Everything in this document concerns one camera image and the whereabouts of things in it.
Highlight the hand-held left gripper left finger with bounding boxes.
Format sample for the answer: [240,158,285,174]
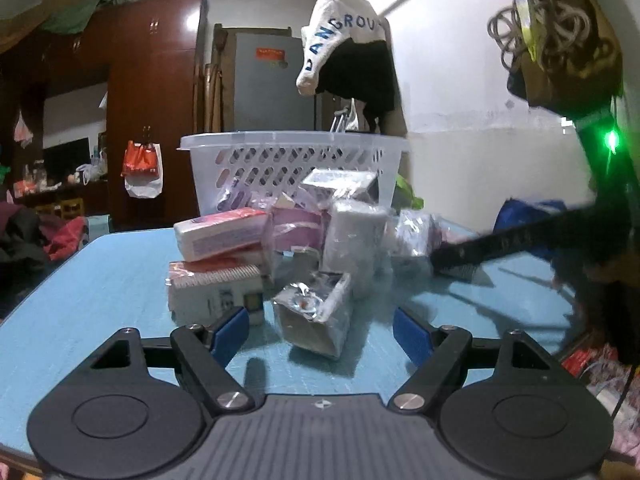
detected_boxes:
[87,306,256,411]

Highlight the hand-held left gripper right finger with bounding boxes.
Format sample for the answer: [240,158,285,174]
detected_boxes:
[386,306,548,413]

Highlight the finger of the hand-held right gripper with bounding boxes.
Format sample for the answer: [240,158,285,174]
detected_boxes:
[429,202,601,281]

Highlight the clear plastic packet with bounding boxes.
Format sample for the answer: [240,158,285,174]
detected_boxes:
[385,209,448,261]

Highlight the white plastic basket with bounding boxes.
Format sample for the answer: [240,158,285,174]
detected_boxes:
[177,130,412,221]

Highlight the blue bag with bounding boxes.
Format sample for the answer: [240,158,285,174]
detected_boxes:
[492,199,568,261]

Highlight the red-topped box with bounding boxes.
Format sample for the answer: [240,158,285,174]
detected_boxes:
[166,255,266,326]

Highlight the grey wrapped box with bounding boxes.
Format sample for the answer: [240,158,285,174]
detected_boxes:
[271,271,353,359]

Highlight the green plastic bag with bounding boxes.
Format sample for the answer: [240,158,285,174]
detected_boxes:
[395,172,426,211]

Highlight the white wrapped pack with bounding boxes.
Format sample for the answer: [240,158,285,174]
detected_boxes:
[321,199,388,301]

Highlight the purple wrapped pack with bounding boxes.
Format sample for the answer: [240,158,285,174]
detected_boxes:
[270,195,331,256]

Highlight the brown hanging bag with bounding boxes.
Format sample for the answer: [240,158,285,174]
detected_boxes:
[507,0,623,116]

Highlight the small clear plastic bag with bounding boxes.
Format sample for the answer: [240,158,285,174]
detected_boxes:
[215,180,251,213]

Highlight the floral bedding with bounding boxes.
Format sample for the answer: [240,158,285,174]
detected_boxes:
[560,340,640,461]

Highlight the red and white plastic bag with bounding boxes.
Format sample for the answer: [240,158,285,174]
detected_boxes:
[121,140,164,198]

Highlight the red cloth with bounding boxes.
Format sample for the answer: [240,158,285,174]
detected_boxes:
[40,216,91,261]

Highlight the metal crutch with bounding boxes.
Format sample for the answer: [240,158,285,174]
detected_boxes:
[327,102,361,133]

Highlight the black garment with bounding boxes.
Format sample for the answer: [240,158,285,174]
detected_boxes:
[315,40,401,131]

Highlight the grey refrigerator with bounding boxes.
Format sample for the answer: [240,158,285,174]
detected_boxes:
[232,32,321,133]

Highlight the wooden sticks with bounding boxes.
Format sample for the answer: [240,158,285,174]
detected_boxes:
[202,22,226,133]

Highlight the black television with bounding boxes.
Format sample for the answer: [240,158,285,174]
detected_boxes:
[42,137,91,171]

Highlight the brown wooden wardrobe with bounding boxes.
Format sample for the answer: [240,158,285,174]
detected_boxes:
[0,0,208,233]

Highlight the white lettered garment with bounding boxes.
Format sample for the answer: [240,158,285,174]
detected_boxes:
[295,0,391,96]

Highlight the pink plastic bag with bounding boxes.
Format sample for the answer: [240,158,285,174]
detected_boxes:
[12,110,33,148]

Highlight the green cloth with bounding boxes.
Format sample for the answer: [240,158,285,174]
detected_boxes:
[40,0,151,36]

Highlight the coiled grey cables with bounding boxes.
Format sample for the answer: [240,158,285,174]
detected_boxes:
[487,0,613,78]

